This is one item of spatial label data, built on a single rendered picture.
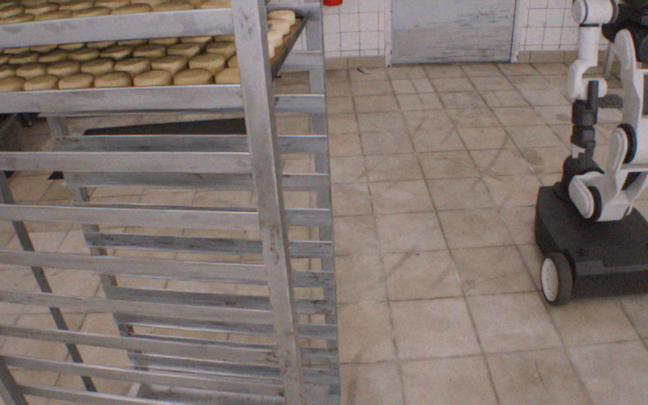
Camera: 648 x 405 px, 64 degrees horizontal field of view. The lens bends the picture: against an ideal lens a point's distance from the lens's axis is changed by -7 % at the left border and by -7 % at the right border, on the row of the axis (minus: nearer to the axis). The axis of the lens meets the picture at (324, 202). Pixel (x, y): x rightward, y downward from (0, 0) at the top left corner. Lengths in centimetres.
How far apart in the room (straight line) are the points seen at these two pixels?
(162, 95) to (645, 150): 170
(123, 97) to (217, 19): 16
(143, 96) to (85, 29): 11
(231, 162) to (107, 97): 18
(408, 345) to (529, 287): 58
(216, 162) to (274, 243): 13
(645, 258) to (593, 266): 23
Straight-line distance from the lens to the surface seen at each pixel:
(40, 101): 79
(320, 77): 109
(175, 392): 175
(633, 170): 214
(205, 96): 68
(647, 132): 207
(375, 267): 231
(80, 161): 80
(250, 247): 132
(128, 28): 68
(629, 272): 222
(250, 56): 61
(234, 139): 118
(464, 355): 199
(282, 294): 78
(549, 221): 239
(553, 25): 480
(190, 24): 65
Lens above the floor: 147
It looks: 33 degrees down
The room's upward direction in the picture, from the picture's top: 3 degrees counter-clockwise
